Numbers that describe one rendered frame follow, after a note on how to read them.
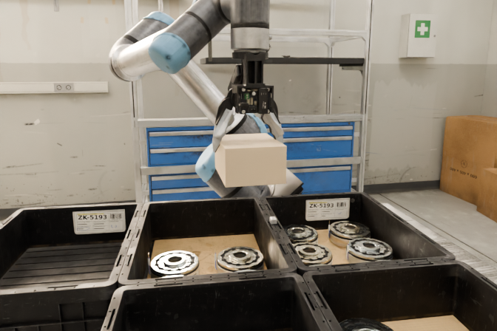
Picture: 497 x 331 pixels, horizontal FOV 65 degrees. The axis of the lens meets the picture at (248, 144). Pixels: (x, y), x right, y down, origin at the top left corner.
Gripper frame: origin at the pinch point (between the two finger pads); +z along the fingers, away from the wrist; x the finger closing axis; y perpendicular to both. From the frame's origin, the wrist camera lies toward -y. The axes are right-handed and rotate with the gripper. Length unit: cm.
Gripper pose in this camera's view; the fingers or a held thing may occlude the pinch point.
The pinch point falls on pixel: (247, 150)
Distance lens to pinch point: 81.6
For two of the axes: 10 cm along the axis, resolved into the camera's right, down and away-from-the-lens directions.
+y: 2.0, 1.9, -9.6
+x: 9.8, -0.4, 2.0
